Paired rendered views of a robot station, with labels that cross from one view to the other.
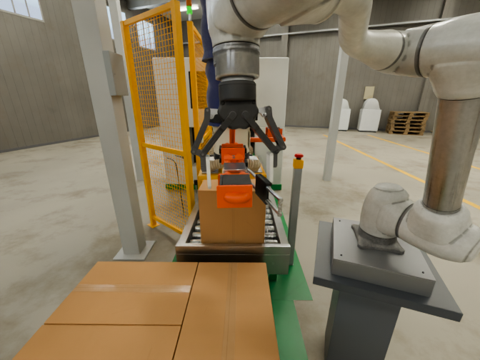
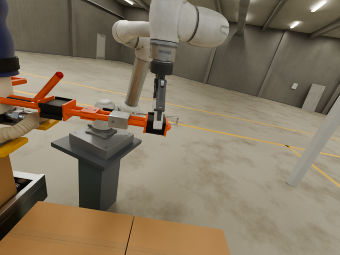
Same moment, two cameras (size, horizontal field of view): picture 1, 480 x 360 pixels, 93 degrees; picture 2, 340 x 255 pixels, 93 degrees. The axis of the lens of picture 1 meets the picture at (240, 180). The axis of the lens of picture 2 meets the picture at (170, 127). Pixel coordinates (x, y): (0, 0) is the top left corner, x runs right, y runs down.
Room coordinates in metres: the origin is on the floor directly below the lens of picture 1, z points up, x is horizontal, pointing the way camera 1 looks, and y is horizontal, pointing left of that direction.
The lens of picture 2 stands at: (0.47, 0.58, 1.50)
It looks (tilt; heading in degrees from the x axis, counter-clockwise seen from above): 23 degrees down; 265
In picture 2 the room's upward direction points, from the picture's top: 13 degrees clockwise
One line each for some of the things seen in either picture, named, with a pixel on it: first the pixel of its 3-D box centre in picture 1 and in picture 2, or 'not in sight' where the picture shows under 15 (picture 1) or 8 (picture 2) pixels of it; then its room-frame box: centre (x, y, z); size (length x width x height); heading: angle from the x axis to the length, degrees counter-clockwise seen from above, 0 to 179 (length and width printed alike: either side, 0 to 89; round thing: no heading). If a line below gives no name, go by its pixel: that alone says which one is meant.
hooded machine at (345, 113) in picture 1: (341, 114); not in sight; (10.89, -4.68, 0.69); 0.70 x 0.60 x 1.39; 69
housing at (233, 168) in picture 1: (234, 173); (120, 119); (0.61, 0.01, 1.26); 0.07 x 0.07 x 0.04; 3
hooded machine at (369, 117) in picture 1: (369, 115); not in sight; (10.46, -5.73, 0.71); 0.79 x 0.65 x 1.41; 69
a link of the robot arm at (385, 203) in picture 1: (385, 208); (104, 113); (0.89, -0.63, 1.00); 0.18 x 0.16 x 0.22; 29
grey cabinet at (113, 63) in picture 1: (116, 74); not in sight; (1.93, 0.95, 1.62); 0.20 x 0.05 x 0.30; 179
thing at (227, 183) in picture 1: (233, 189); (156, 125); (0.47, 0.01, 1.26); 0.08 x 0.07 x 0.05; 3
